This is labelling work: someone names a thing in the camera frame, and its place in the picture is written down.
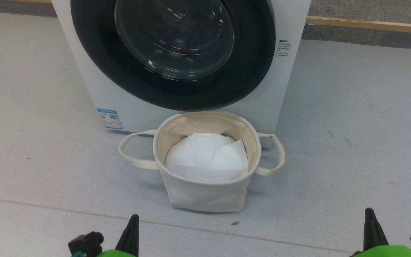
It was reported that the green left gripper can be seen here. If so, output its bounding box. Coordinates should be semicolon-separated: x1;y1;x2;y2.
97;214;140;257

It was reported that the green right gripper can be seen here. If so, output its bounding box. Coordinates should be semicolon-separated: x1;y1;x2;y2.
350;208;411;257

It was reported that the washing machine glass door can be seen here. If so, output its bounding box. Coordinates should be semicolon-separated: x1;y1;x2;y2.
71;0;276;111

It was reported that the white front-load washing machine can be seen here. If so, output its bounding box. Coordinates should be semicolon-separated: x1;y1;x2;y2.
51;0;312;134

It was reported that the cream fabric laundry basket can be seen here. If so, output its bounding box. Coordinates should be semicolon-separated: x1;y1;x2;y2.
118;111;285;213

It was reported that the white paper basket filling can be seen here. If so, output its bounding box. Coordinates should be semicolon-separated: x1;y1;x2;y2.
164;133;249;184

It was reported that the blue energy label sticker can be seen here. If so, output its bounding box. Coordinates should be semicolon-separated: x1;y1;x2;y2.
97;108;123;130

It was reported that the wooden baseboard strip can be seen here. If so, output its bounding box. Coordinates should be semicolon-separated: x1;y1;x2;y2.
305;16;411;35

